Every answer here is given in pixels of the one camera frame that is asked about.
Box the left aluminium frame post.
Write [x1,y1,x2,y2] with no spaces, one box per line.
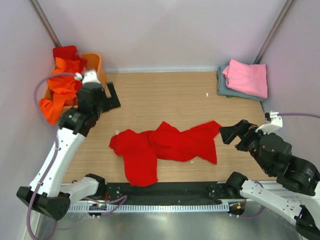
[29,0,62,47]

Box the red t-shirt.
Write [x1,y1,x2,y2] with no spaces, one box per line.
[109,121,221,187]

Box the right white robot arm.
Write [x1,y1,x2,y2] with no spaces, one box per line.
[219,120,320,240]

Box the folded grey-blue t-shirt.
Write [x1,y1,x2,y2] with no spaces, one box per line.
[217,66,264,102]

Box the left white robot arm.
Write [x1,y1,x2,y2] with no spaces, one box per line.
[16,82,121,221]

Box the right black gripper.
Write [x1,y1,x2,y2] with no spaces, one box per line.
[217,118,271,173]

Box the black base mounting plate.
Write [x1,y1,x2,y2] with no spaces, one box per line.
[106,181,243,206]

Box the dark red shirt in basket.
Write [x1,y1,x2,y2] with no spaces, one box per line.
[52,45,87,72]

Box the right aluminium frame post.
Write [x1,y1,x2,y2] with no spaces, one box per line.
[253,0,297,64]

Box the orange t-shirt in basket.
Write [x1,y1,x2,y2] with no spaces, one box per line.
[39,57,82,125]

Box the white slotted cable duct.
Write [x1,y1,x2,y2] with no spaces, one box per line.
[67,202,230,214]

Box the folded pink t-shirt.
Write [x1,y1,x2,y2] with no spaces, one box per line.
[222,59,268,99]

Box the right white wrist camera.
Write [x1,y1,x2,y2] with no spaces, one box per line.
[255,111,283,135]

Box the aluminium frame post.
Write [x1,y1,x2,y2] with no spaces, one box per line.
[29,0,62,47]
[253,0,297,64]

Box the orange plastic laundry basket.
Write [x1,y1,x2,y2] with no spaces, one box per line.
[43,52,107,112]

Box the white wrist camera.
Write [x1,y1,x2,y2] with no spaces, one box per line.
[255,111,283,135]
[74,69,101,85]

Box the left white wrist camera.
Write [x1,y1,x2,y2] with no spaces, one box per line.
[74,69,101,85]

